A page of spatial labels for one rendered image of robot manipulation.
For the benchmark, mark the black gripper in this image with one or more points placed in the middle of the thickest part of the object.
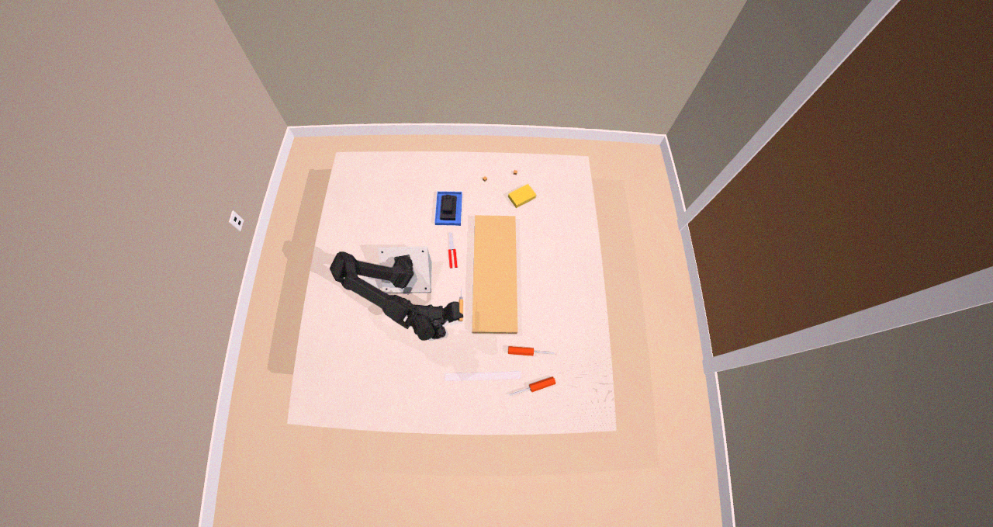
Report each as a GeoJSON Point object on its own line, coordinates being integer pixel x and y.
{"type": "Point", "coordinates": [450, 313]}

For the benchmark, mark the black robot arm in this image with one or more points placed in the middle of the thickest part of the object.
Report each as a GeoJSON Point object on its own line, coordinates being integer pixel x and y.
{"type": "Point", "coordinates": [393, 306]}

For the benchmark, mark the blue rectangular tray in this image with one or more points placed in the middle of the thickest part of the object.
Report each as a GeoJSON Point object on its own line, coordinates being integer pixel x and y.
{"type": "Point", "coordinates": [457, 221]}

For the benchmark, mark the yellow block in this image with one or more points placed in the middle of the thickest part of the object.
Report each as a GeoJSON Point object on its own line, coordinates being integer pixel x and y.
{"type": "Point", "coordinates": [521, 196]}

